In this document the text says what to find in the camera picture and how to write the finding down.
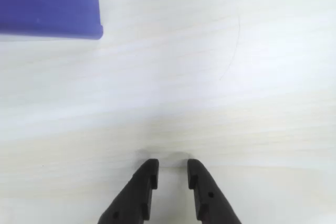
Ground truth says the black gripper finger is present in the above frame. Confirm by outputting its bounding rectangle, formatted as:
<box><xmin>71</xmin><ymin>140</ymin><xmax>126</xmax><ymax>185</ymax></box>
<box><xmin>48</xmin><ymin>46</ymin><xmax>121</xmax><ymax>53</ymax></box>
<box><xmin>187</xmin><ymin>158</ymin><xmax>243</xmax><ymax>224</ymax></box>
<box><xmin>97</xmin><ymin>158</ymin><xmax>160</xmax><ymax>224</ymax></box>

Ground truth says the blue plastic box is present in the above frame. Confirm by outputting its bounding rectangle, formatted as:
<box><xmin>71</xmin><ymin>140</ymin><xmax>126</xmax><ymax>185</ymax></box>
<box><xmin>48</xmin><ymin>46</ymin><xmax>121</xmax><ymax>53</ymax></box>
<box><xmin>0</xmin><ymin>0</ymin><xmax>104</xmax><ymax>40</ymax></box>

